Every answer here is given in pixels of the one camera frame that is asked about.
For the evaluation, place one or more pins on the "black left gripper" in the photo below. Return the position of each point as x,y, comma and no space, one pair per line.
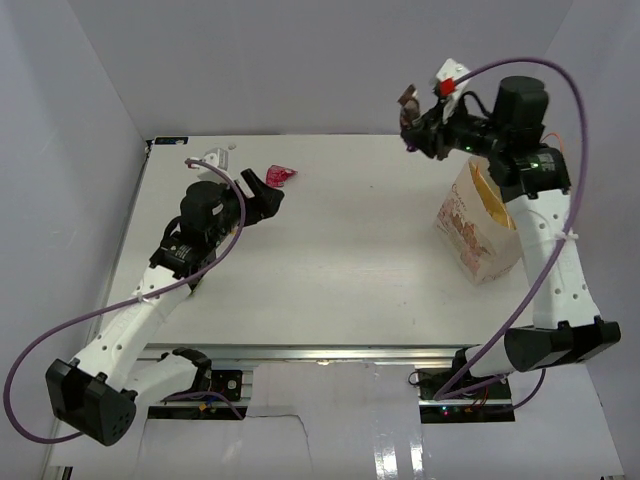
267,199

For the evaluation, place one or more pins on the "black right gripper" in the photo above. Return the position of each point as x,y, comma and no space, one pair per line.
430,134

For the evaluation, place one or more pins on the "purple chocolate bar wrapper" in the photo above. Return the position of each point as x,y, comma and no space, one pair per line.
410,121

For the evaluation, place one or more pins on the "tan snack pouch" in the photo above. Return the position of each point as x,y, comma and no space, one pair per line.
491,200

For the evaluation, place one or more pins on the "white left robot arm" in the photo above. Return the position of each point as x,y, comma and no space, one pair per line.
99,391

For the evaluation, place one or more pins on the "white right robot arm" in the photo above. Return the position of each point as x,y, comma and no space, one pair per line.
534,183

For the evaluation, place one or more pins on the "pink snack packet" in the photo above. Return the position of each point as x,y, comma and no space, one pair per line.
277,176

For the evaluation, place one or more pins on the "blue label left corner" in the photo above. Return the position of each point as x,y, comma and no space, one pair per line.
168,140

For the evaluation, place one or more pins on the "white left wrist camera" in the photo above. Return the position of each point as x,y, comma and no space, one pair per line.
221,159

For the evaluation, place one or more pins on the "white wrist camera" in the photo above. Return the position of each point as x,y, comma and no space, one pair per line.
448,87
221,159

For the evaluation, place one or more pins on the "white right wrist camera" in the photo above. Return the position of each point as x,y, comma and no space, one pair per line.
448,87

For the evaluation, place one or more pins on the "printed paper bag orange handles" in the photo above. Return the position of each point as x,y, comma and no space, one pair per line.
484,249

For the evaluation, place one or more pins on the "aluminium front rail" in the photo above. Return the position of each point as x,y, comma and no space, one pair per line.
409,353

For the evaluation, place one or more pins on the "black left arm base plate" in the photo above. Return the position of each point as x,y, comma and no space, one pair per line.
223,399

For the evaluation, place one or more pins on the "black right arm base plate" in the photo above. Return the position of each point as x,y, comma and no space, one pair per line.
490,403

